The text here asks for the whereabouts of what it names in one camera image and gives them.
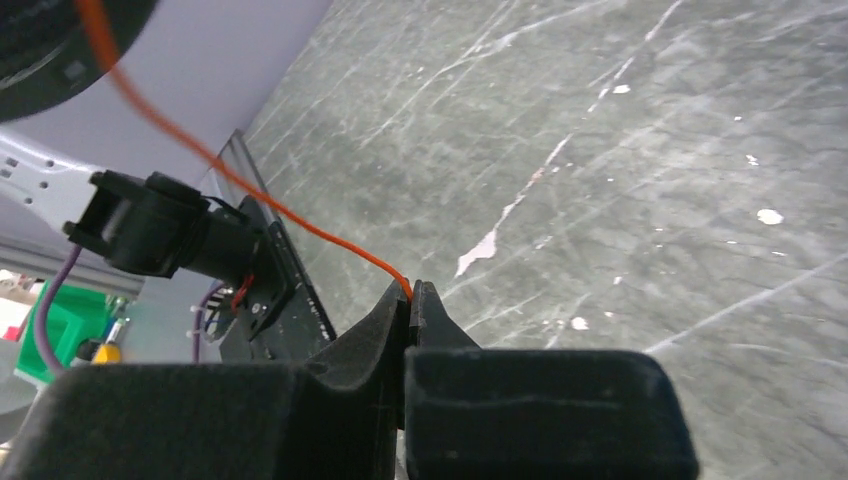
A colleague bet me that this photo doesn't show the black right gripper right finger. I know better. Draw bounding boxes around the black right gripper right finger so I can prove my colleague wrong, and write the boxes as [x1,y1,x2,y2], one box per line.
[404,281,700,479]

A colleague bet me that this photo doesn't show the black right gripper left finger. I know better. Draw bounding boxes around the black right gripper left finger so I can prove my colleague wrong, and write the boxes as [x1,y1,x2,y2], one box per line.
[1,284,409,479]

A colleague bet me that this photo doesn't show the dark grey perforated spool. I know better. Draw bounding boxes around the dark grey perforated spool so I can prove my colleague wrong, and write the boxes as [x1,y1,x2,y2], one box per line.
[0,0,160,125]

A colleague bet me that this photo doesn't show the orange cable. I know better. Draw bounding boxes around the orange cable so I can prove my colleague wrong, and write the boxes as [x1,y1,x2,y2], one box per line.
[74,0,415,303]

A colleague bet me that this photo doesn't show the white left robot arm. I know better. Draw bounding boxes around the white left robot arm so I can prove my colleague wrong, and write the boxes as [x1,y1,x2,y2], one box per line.
[1,130,297,338]

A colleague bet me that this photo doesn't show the green plastic object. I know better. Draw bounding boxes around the green plastic object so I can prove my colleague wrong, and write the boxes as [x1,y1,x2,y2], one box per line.
[17,286,111,383]

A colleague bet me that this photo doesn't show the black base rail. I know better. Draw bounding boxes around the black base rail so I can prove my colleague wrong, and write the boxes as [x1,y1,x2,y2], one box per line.
[219,197,336,362]

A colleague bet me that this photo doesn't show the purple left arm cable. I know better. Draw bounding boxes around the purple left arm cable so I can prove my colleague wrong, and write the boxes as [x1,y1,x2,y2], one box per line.
[33,245,84,376]

